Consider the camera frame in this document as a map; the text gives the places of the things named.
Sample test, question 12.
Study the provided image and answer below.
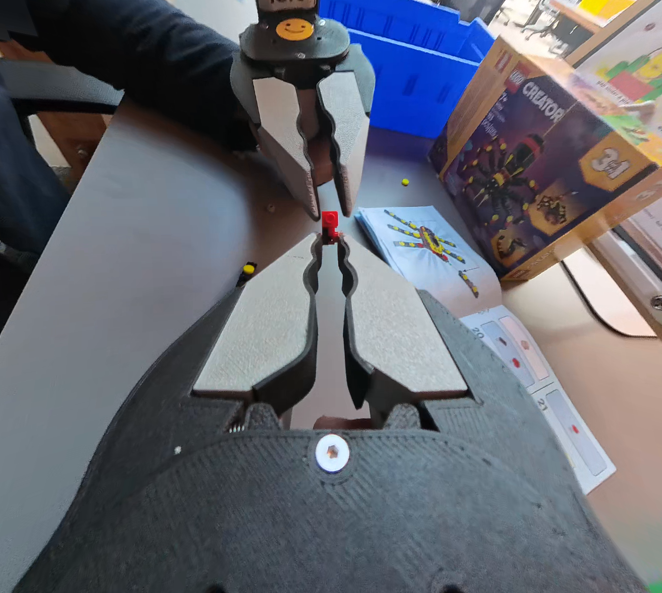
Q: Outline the person's right hand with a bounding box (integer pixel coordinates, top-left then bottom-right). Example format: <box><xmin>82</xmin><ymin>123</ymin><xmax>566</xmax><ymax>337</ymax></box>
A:
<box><xmin>313</xmin><ymin>416</ymin><xmax>374</xmax><ymax>431</ymax></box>

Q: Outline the black chair armrest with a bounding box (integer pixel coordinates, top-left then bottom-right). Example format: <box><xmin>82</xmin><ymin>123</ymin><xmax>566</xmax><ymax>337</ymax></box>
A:
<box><xmin>0</xmin><ymin>60</ymin><xmax>125</xmax><ymax>115</ymax></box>

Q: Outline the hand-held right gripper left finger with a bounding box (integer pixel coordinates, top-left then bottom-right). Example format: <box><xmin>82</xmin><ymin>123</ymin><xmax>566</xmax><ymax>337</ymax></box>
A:
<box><xmin>191</xmin><ymin>233</ymin><xmax>324</xmax><ymax>414</ymax></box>

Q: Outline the yellow storage bin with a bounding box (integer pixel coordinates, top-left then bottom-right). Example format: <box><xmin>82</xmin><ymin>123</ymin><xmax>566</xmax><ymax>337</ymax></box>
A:
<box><xmin>578</xmin><ymin>0</ymin><xmax>637</xmax><ymax>21</ymax></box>

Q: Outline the lego set cardboard box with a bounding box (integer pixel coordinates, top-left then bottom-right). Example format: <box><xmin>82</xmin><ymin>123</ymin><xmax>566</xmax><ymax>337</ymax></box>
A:
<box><xmin>428</xmin><ymin>35</ymin><xmax>662</xmax><ymax>283</ymax></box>

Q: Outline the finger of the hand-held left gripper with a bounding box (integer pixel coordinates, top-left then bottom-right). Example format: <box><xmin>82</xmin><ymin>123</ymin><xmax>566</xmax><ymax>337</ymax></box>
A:
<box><xmin>252</xmin><ymin>78</ymin><xmax>321</xmax><ymax>222</ymax></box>
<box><xmin>315</xmin><ymin>75</ymin><xmax>371</xmax><ymax>218</ymax></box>

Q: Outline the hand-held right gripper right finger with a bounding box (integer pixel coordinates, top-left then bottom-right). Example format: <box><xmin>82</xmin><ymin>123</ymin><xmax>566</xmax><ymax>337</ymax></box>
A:
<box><xmin>336</xmin><ymin>235</ymin><xmax>470</xmax><ymax>412</ymax></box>

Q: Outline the lego instruction booklet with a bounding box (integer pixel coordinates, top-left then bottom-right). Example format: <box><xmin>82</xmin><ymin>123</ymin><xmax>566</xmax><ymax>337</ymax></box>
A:
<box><xmin>354</xmin><ymin>205</ymin><xmax>617</xmax><ymax>495</ymax></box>

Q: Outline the wooden display board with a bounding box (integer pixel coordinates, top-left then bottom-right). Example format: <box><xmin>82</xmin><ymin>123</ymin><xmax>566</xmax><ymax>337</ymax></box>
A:
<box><xmin>564</xmin><ymin>0</ymin><xmax>662</xmax><ymax>68</ymax></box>

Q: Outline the white stand base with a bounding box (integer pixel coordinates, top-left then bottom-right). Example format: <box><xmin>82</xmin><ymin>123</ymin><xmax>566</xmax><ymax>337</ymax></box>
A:
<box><xmin>561</xmin><ymin>247</ymin><xmax>658</xmax><ymax>338</ymax></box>

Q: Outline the person's left forearm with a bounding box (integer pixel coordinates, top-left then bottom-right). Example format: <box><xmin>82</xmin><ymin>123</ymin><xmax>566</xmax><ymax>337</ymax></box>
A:
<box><xmin>0</xmin><ymin>0</ymin><xmax>259</xmax><ymax>153</ymax></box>

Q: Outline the person's left hand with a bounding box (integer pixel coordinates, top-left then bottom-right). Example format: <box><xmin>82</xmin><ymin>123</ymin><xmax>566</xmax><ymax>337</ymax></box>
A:
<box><xmin>308</xmin><ymin>135</ymin><xmax>336</xmax><ymax>186</ymax></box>

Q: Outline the white board clip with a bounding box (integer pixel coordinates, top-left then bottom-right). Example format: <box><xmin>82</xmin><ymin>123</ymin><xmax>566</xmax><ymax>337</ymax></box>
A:
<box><xmin>590</xmin><ymin>226</ymin><xmax>662</xmax><ymax>335</ymax></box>

